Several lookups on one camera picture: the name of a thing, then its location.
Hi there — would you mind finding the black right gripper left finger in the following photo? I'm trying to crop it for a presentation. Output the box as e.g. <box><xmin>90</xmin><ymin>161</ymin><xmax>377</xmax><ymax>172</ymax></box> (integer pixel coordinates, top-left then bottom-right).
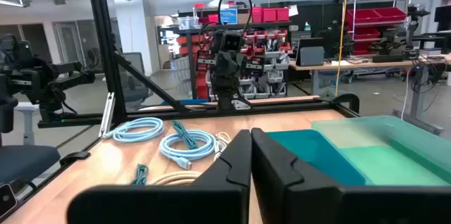
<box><xmin>66</xmin><ymin>129</ymin><xmax>252</xmax><ymax>224</ymax></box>

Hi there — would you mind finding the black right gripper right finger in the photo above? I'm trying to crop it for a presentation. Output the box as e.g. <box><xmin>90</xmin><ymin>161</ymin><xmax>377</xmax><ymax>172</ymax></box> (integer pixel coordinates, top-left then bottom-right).
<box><xmin>250</xmin><ymin>127</ymin><xmax>451</xmax><ymax>224</ymax></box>

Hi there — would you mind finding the beige cable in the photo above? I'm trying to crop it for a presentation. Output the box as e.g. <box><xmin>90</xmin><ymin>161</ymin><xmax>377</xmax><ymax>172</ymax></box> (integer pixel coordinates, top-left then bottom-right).
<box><xmin>147</xmin><ymin>170</ymin><xmax>204</xmax><ymax>186</ymax></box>

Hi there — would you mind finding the light blue cable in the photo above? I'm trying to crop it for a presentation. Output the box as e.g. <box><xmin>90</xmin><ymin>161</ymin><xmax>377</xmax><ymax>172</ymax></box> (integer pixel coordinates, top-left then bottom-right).
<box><xmin>159</xmin><ymin>129</ymin><xmax>217</xmax><ymax>170</ymax></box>
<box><xmin>104</xmin><ymin>117</ymin><xmax>165</xmax><ymax>144</ymax></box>

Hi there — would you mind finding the shelf with red bins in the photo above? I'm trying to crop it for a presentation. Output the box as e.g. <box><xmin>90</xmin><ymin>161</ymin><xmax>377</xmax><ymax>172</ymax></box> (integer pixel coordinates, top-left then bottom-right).
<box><xmin>175</xmin><ymin>4</ymin><xmax>293</xmax><ymax>101</ymax></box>

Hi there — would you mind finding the blue sign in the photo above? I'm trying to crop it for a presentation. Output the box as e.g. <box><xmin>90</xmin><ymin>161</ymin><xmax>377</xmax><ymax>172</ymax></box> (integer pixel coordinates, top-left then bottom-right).
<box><xmin>219</xmin><ymin>8</ymin><xmax>239</xmax><ymax>25</ymax></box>

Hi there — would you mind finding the blue floor bin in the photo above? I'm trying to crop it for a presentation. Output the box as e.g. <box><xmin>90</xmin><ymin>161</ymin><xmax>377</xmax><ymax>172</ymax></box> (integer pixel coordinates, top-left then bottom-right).
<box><xmin>161</xmin><ymin>98</ymin><xmax>209</xmax><ymax>106</ymax></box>

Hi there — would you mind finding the blue plastic bin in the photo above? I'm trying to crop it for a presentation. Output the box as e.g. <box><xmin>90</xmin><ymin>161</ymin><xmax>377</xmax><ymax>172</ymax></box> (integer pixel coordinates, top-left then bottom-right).
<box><xmin>266</xmin><ymin>128</ymin><xmax>367</xmax><ymax>187</ymax></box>

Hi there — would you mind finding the red storage bin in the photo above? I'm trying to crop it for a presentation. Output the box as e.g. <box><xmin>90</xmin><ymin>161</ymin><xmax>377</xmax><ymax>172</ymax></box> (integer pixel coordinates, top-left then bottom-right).
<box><xmin>262</xmin><ymin>8</ymin><xmax>278</xmax><ymax>23</ymax></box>
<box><xmin>276</xmin><ymin>7</ymin><xmax>290</xmax><ymax>23</ymax></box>
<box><xmin>252</xmin><ymin>6</ymin><xmax>264</xmax><ymax>24</ymax></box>

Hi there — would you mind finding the clear plastic container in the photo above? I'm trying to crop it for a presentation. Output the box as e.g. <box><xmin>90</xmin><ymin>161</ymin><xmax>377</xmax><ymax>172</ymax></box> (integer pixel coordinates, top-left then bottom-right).
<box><xmin>177</xmin><ymin>15</ymin><xmax>201</xmax><ymax>30</ymax></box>

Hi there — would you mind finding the grey laptop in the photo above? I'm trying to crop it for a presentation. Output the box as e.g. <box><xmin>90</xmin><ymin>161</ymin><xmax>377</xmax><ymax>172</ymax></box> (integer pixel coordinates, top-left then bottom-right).
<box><xmin>295</xmin><ymin>37</ymin><xmax>326</xmax><ymax>68</ymax></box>

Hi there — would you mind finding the grey mesh office chair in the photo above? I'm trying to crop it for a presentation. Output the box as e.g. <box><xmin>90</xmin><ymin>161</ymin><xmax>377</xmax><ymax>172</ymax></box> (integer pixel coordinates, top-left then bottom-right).
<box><xmin>118</xmin><ymin>51</ymin><xmax>149</xmax><ymax>104</ymax></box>

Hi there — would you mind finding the black table clamp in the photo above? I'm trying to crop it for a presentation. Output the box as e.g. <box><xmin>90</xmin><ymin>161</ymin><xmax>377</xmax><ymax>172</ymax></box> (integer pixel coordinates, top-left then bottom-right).
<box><xmin>58</xmin><ymin>150</ymin><xmax>91</xmax><ymax>168</ymax></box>
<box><xmin>319</xmin><ymin>92</ymin><xmax>361</xmax><ymax>115</ymax></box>

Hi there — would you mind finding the wooden workbench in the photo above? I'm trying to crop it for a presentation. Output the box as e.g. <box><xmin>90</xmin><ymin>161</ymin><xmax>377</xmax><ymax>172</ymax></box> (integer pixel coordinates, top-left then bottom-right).
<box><xmin>288</xmin><ymin>54</ymin><xmax>451</xmax><ymax>137</ymax></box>

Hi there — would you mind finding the translucent green plastic bin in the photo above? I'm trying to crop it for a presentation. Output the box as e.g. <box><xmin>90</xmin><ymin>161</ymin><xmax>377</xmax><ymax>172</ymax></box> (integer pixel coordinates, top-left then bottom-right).
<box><xmin>311</xmin><ymin>115</ymin><xmax>451</xmax><ymax>187</ymax></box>

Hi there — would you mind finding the red bin rack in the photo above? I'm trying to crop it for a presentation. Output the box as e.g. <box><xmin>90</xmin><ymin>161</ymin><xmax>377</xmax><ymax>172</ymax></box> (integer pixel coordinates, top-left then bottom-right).
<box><xmin>345</xmin><ymin>6</ymin><xmax>408</xmax><ymax>56</ymax></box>

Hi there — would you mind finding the dark blue office chair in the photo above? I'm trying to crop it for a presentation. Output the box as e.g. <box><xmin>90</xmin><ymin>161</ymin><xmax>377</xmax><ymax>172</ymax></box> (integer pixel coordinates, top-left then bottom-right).
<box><xmin>0</xmin><ymin>144</ymin><xmax>61</xmax><ymax>187</ymax></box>

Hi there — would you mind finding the white stool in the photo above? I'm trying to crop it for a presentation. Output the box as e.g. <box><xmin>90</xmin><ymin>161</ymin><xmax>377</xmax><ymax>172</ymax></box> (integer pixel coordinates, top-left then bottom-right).
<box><xmin>13</xmin><ymin>102</ymin><xmax>40</xmax><ymax>147</ymax></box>

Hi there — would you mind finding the black smartphone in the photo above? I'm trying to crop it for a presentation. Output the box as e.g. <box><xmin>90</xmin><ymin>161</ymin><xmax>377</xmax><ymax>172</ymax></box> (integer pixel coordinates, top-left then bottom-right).
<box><xmin>0</xmin><ymin>182</ymin><xmax>18</xmax><ymax>220</ymax></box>

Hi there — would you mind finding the black monitor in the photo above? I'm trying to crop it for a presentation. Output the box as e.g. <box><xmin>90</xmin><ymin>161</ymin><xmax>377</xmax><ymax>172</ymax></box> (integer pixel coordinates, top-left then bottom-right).
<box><xmin>433</xmin><ymin>4</ymin><xmax>451</xmax><ymax>33</ymax></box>

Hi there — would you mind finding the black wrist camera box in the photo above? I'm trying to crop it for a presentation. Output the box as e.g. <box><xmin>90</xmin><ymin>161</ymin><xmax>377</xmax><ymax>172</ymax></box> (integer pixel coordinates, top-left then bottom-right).
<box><xmin>221</xmin><ymin>32</ymin><xmax>245</xmax><ymax>52</ymax></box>

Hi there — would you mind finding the white arm base bracket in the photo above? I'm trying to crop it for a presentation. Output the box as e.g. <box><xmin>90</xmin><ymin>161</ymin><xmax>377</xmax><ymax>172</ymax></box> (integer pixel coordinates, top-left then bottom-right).
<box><xmin>230</xmin><ymin>97</ymin><xmax>252</xmax><ymax>111</ymax></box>

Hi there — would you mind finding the black table frame rail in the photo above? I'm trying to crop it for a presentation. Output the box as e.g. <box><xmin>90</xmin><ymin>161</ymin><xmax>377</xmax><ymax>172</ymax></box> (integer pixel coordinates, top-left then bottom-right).
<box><xmin>37</xmin><ymin>99</ymin><xmax>360</xmax><ymax>129</ymax></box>

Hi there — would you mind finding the black diagonal frame brace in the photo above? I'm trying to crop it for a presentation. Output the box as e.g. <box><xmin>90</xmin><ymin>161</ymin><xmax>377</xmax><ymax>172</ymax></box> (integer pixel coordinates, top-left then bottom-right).
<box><xmin>111</xmin><ymin>51</ymin><xmax>191</xmax><ymax>114</ymax></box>

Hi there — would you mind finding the yellow hanging cord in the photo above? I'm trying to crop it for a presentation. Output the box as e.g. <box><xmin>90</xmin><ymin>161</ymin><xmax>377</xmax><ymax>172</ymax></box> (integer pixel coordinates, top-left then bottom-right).
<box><xmin>333</xmin><ymin>0</ymin><xmax>350</xmax><ymax>97</ymax></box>

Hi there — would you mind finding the black upright frame post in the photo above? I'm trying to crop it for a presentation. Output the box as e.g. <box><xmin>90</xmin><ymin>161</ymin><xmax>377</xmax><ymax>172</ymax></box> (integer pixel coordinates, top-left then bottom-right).
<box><xmin>85</xmin><ymin>0</ymin><xmax>128</xmax><ymax>126</ymax></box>

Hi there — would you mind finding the silver aluminium bracket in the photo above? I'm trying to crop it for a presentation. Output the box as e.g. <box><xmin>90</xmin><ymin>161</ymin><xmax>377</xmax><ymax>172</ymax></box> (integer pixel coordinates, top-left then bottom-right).
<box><xmin>98</xmin><ymin>92</ymin><xmax>116</xmax><ymax>138</ymax></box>

